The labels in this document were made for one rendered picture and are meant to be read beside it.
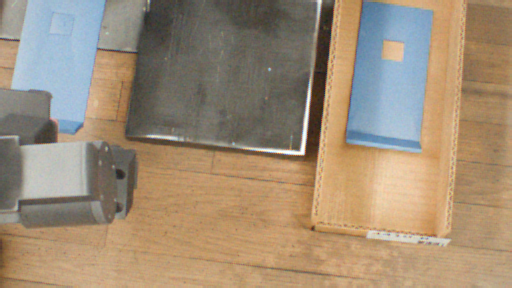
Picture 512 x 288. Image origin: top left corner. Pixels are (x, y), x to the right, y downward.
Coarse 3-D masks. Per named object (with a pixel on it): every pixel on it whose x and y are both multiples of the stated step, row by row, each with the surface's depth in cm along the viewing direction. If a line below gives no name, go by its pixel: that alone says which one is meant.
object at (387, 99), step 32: (384, 32) 97; (416, 32) 97; (384, 64) 96; (416, 64) 96; (352, 96) 95; (384, 96) 95; (416, 96) 95; (352, 128) 94; (384, 128) 94; (416, 128) 94
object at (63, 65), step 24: (48, 0) 89; (72, 0) 89; (96, 0) 89; (24, 24) 89; (48, 24) 89; (96, 24) 89; (24, 48) 88; (48, 48) 88; (72, 48) 88; (96, 48) 88; (24, 72) 87; (48, 72) 87; (72, 72) 87; (72, 96) 87; (72, 120) 86
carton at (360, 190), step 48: (336, 0) 92; (384, 0) 98; (432, 0) 98; (336, 48) 90; (384, 48) 97; (432, 48) 97; (336, 96) 96; (432, 96) 96; (336, 144) 94; (432, 144) 94; (336, 192) 93; (384, 192) 93; (432, 192) 93; (432, 240) 90
